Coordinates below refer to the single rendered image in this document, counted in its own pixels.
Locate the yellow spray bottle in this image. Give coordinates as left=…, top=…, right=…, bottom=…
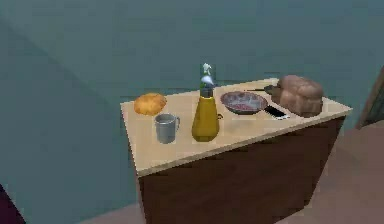
left=191, top=62, right=224, bottom=143

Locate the grey mug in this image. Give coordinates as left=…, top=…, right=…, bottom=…
left=153, top=113, right=181, bottom=145

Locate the round golden bread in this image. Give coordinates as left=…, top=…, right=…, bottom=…
left=133, top=92, right=168, bottom=117

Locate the brown bread loaf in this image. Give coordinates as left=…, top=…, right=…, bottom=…
left=271, top=74, right=325, bottom=118

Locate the grey frying pan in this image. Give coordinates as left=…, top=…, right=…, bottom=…
left=219, top=91, right=290, bottom=120

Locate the dark spatula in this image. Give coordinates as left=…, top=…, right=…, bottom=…
left=245, top=84, right=280, bottom=96

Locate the brown counter with tan top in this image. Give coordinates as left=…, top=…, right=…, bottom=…
left=120, top=77, right=354, bottom=224

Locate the dark maroon furniture corner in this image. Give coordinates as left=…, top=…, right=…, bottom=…
left=0, top=184, right=27, bottom=224

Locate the brown door frame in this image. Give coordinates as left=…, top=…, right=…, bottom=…
left=355, top=65, right=384, bottom=130

